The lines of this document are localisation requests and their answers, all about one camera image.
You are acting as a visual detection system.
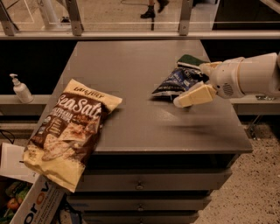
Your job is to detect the white cardboard box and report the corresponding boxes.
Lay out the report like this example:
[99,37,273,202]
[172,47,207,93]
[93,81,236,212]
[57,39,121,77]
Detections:
[0,143,64,224]

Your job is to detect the white pump bottle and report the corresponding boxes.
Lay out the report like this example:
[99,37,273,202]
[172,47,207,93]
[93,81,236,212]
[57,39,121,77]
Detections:
[10,73,33,103]

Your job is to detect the grey drawer cabinet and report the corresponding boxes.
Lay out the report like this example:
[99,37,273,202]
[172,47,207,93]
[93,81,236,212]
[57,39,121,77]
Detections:
[47,40,252,224]

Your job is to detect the brown sea salt chip bag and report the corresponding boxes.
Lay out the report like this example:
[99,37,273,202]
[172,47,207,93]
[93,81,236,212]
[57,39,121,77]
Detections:
[23,80,122,193]

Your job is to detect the person's black shoes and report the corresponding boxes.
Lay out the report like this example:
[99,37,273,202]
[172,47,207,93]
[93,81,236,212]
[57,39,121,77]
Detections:
[140,0,169,19]

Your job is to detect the green yellow sponge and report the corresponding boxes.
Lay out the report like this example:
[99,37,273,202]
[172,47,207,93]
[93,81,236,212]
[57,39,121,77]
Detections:
[177,54,204,69]

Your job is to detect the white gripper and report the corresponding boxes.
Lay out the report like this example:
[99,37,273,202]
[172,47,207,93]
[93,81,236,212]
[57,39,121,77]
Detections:
[173,57,244,108]

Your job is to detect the black floor cable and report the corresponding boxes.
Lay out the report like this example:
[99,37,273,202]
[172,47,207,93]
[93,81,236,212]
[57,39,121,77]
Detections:
[120,0,155,32]

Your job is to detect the blue chip bag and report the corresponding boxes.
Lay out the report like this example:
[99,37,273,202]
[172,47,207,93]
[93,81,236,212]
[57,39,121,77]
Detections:
[151,67,209,100]

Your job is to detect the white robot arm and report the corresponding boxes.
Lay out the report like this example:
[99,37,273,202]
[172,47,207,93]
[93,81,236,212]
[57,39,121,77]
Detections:
[173,52,280,108]

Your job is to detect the metal railing frame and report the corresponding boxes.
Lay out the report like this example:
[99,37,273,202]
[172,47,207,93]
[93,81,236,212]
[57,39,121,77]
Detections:
[0,0,280,40]

